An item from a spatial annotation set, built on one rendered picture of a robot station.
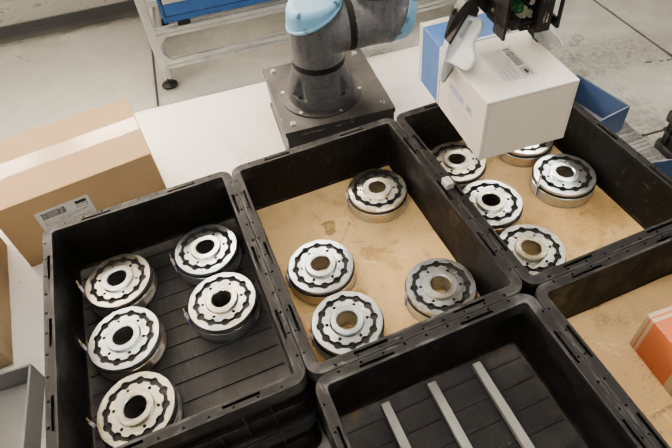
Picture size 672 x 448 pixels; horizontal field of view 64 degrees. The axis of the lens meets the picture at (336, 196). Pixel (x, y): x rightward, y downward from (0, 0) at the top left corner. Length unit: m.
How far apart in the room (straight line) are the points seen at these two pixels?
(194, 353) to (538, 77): 0.60
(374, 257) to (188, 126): 0.71
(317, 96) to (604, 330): 0.71
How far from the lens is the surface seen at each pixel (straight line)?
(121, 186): 1.15
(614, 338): 0.86
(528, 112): 0.70
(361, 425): 0.75
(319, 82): 1.17
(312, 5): 1.12
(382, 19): 1.14
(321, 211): 0.95
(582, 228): 0.97
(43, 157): 1.22
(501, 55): 0.74
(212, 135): 1.37
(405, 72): 1.49
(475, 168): 0.98
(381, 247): 0.89
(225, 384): 0.80
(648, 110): 2.70
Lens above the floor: 1.53
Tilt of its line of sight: 46 degrees down
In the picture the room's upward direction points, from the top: 7 degrees counter-clockwise
